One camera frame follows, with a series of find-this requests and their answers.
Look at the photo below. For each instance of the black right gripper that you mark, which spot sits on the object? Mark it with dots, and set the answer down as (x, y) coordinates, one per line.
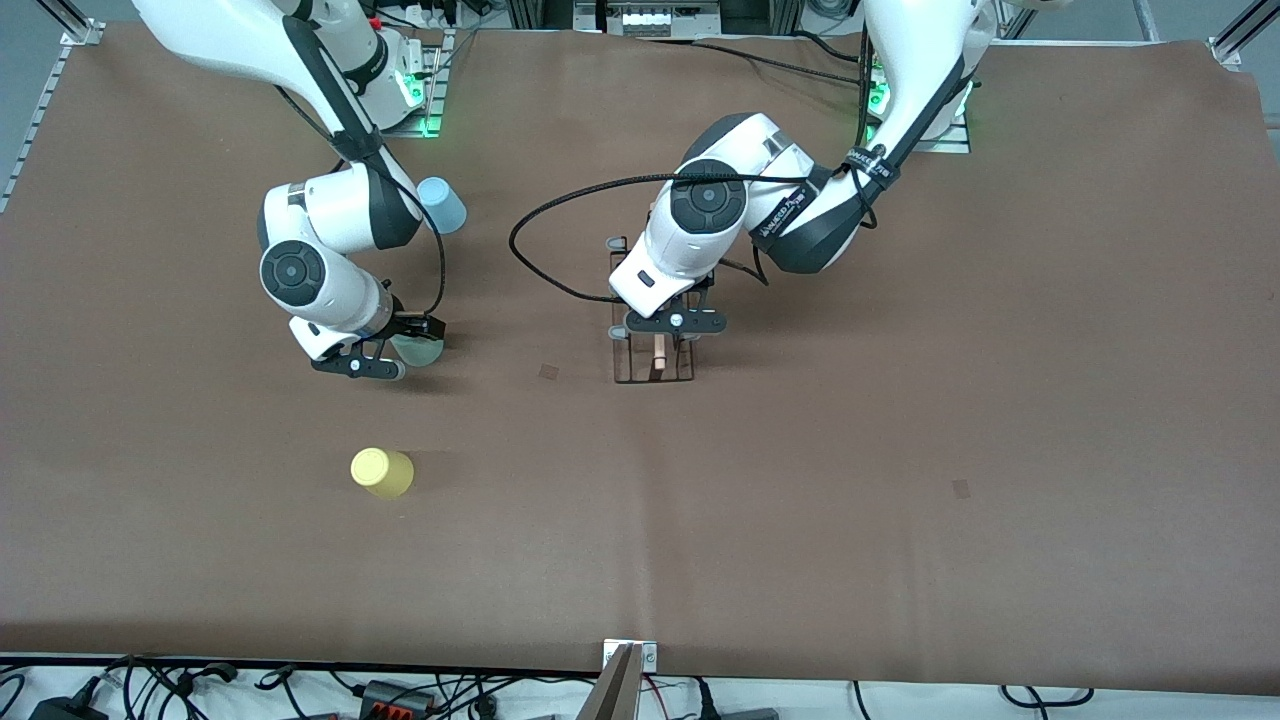
(404, 324)

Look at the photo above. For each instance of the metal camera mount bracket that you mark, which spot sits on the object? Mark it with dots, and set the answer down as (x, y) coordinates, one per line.
(615, 690)

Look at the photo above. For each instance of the pale green plastic cup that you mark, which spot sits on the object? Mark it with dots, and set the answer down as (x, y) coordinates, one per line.
(420, 352)

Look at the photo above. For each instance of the yellow plastic cup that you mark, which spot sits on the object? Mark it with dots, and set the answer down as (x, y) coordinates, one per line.
(381, 472)

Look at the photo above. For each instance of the grey control box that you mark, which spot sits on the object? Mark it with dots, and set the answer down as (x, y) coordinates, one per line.
(645, 18)

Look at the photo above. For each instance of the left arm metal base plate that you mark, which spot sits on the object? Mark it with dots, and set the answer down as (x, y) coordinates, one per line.
(955, 140)

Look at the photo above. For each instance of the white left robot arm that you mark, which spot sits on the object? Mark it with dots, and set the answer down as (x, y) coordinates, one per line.
(700, 240)

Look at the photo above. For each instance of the black orange connector block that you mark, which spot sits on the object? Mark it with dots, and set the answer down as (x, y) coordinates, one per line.
(395, 697)

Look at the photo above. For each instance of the black power adapter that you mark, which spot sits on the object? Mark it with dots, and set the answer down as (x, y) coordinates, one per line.
(65, 710)

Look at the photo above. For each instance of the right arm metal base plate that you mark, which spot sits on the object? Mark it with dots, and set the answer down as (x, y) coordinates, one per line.
(432, 110)

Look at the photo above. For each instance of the aluminium table edge rail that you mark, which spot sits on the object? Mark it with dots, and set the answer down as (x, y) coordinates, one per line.
(42, 110)
(1240, 35)

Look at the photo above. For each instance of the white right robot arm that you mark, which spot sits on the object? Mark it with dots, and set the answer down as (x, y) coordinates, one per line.
(330, 210)

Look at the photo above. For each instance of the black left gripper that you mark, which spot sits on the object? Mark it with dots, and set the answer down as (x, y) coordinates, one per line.
(708, 281)

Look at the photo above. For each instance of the black plug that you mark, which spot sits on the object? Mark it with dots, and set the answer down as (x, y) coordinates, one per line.
(706, 705)

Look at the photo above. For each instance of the light blue plastic cup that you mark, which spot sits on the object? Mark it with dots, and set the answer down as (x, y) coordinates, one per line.
(447, 208)

